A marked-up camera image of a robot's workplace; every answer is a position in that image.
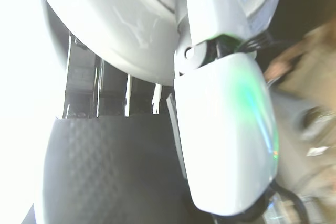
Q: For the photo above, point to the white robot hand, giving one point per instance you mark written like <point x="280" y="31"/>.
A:
<point x="105" y="171"/>

